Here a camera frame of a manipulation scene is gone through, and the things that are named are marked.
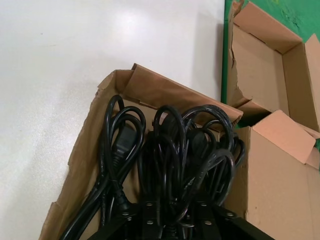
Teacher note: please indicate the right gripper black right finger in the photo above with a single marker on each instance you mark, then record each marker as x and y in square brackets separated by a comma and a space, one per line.
[232, 227]

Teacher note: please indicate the cardboard box with torn wall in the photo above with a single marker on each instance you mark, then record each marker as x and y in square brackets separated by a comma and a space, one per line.
[257, 62]

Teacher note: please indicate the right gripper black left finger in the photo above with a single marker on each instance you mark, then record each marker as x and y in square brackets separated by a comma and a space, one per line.
[150, 225]

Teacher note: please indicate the cardboard box with intact walls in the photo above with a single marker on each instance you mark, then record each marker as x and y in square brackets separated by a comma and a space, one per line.
[175, 87]

